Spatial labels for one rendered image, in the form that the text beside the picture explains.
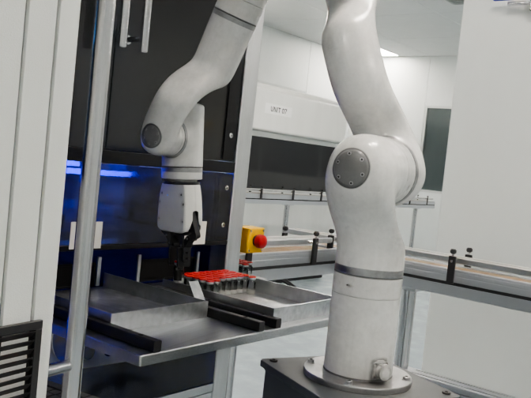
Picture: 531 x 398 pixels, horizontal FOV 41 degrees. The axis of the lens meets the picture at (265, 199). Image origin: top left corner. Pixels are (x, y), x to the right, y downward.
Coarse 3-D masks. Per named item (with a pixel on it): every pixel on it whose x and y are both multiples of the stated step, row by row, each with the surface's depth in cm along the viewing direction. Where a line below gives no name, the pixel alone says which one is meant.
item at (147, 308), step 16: (96, 288) 168; (112, 288) 169; (128, 288) 166; (144, 288) 162; (160, 288) 159; (64, 304) 139; (96, 304) 151; (112, 304) 153; (128, 304) 155; (144, 304) 156; (160, 304) 158; (176, 304) 156; (192, 304) 147; (112, 320) 131; (128, 320) 134; (144, 320) 137; (160, 320) 140; (176, 320) 144
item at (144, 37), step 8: (144, 0) 155; (152, 0) 155; (144, 8) 155; (144, 16) 155; (144, 24) 155; (144, 32) 155; (128, 40) 158; (136, 40) 157; (144, 40) 155; (144, 48) 155
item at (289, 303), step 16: (176, 288) 168; (256, 288) 186; (272, 288) 183; (288, 288) 179; (240, 304) 156; (256, 304) 153; (272, 304) 171; (288, 304) 173; (304, 304) 159; (320, 304) 164; (288, 320) 155
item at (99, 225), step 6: (72, 222) 153; (96, 222) 158; (102, 222) 159; (72, 228) 153; (96, 228) 158; (72, 234) 153; (96, 234) 158; (72, 240) 153; (96, 240) 158; (72, 246) 153; (96, 246) 158
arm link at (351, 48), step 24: (336, 0) 130; (360, 0) 128; (336, 24) 124; (360, 24) 123; (336, 48) 123; (360, 48) 122; (336, 72) 123; (360, 72) 121; (384, 72) 123; (336, 96) 126; (360, 96) 122; (384, 96) 123; (360, 120) 127; (384, 120) 125; (408, 144) 125
